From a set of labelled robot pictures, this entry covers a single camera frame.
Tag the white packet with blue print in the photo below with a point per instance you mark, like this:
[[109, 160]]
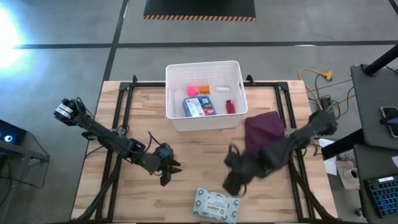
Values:
[[216, 203]]

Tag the black table frame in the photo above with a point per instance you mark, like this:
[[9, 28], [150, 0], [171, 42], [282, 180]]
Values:
[[149, 84]]

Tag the dark desk with keyboard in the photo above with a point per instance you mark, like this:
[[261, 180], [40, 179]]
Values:
[[362, 193]]

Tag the white paper sheet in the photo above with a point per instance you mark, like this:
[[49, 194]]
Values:
[[332, 166]]

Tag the white tube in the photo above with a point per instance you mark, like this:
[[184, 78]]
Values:
[[223, 89]]

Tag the maroon cloth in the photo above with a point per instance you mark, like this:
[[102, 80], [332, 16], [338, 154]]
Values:
[[264, 130]]

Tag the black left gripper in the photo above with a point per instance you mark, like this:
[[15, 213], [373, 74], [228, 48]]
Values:
[[157, 160]]

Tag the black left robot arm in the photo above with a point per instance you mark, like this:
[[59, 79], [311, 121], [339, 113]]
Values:
[[102, 137]]

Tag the brown paper sheet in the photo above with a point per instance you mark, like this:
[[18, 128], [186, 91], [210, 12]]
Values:
[[342, 168]]

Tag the white perforated plastic basket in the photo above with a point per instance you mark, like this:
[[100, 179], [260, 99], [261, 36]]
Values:
[[217, 71]]

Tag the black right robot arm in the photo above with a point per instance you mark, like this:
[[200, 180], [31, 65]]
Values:
[[298, 140]]

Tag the black power strip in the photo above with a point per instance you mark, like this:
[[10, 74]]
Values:
[[326, 101]]

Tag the blue first aid kit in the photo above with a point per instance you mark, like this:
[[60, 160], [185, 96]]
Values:
[[199, 106]]

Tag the white cup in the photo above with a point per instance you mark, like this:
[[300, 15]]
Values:
[[351, 174]]

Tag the gray desk top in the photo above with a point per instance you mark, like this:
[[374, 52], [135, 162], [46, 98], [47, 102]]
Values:
[[370, 109]]

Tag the black pole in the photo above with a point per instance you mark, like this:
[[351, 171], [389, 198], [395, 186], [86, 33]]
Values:
[[382, 60]]

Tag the pink bandage roll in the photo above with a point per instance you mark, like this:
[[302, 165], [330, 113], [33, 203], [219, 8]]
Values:
[[192, 91]]

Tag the black device with blue light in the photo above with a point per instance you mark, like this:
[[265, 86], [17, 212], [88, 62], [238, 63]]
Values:
[[9, 133]]

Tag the black mat with hazard stripe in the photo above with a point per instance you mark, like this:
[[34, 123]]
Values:
[[199, 7]]

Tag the gray mounting plate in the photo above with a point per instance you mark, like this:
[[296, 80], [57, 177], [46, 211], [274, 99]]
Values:
[[288, 133]]

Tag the black stand leg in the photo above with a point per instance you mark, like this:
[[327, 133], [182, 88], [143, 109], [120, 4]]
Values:
[[342, 146]]

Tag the smartphone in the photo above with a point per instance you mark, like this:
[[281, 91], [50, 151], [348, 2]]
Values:
[[390, 119]]

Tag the gray equipment stand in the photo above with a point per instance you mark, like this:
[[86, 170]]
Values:
[[31, 152]]

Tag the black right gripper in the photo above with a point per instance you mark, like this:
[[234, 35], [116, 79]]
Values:
[[248, 165]]

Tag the black keyboard with blue lights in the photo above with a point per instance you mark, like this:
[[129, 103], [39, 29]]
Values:
[[384, 196]]

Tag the orange small packet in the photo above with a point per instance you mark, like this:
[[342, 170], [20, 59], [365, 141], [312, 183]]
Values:
[[204, 90]]

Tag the red bottle with white cap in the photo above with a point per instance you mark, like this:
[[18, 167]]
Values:
[[230, 107]]

